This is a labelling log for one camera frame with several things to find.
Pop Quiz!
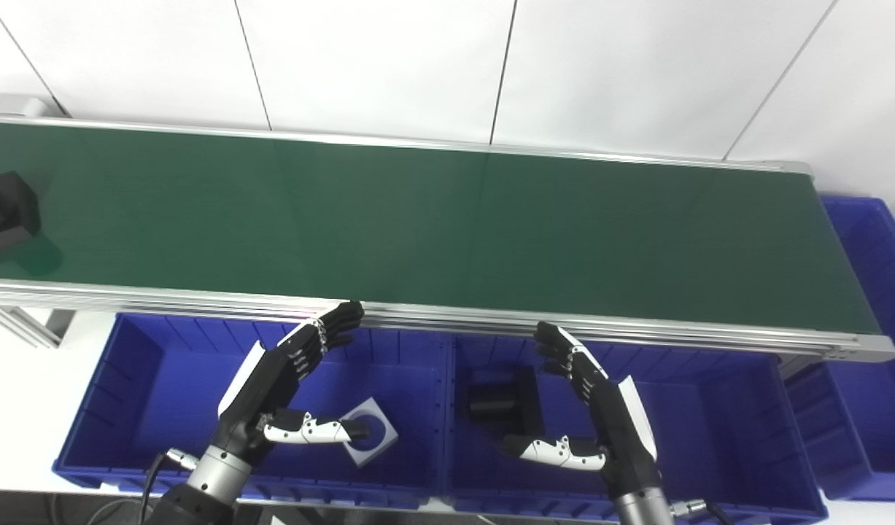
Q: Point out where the black cylinder part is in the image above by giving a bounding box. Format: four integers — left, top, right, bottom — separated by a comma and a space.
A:
0, 171, 42, 265
467, 367, 541, 438

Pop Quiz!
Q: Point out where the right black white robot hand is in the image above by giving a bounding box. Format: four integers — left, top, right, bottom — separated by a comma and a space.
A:
500, 321, 664, 501

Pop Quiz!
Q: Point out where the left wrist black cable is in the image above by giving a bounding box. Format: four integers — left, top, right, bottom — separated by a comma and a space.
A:
142, 448, 200, 525

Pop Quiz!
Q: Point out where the aluminium conveyor leg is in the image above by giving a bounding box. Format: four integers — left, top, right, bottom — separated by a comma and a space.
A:
0, 305, 76, 349

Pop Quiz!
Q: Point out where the grey square part with hole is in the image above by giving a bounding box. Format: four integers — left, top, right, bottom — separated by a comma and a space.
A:
340, 397, 399, 467

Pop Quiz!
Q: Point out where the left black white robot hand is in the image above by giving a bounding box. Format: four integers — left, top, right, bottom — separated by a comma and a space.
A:
214, 299, 373, 467

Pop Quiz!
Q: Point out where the blue plastic bin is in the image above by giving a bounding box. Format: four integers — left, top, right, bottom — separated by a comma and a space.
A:
443, 332, 831, 524
52, 312, 452, 510
783, 195, 895, 502

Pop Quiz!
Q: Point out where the grey conveyor motor housing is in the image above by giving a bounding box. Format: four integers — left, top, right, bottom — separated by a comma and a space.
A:
0, 93, 69, 117

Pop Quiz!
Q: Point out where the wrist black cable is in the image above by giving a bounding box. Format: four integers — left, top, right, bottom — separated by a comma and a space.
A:
142, 448, 200, 525
670, 498, 732, 525

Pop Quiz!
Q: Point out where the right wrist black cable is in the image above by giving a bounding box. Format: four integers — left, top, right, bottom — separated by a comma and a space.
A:
670, 498, 732, 525

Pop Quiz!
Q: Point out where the green conveyor belt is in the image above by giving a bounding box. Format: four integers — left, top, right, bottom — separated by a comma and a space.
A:
0, 120, 883, 338
0, 113, 895, 364

